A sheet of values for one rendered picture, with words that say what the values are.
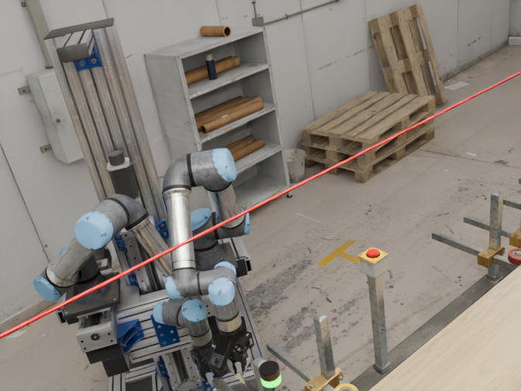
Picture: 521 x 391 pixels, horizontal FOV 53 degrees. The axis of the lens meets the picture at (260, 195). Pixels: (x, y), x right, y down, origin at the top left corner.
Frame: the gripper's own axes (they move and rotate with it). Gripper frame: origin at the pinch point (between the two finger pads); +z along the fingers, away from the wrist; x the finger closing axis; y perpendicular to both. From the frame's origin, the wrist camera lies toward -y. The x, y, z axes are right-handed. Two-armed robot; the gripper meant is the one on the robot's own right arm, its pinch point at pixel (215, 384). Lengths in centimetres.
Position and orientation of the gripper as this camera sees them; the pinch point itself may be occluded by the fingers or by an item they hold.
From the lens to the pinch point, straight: 202.6
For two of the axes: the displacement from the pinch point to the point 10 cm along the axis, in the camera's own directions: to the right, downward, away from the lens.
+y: -6.0, -2.8, 7.5
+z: 1.6, 8.8, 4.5
